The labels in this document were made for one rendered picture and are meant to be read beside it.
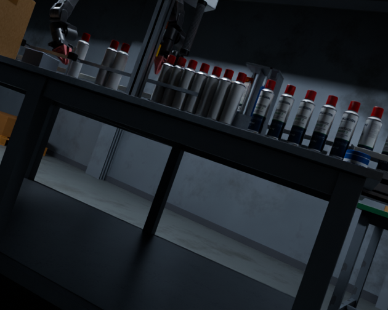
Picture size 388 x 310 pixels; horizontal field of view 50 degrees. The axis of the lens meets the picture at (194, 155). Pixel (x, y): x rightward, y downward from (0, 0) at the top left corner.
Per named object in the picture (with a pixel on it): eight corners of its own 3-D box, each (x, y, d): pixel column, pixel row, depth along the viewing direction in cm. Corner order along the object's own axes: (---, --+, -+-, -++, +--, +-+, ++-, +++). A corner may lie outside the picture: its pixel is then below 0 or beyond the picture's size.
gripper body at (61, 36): (74, 49, 191) (70, 35, 192) (60, 40, 181) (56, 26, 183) (63, 55, 193) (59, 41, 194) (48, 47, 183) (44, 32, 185)
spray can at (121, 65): (118, 93, 176) (134, 47, 177) (111, 89, 171) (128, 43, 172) (108, 90, 178) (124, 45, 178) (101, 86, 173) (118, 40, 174)
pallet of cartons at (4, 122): (50, 157, 652) (59, 133, 653) (0, 146, 579) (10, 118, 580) (10, 138, 718) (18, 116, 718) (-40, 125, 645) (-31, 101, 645)
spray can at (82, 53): (79, 80, 184) (95, 37, 184) (72, 77, 179) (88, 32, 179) (70, 77, 185) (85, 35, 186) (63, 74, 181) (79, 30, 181)
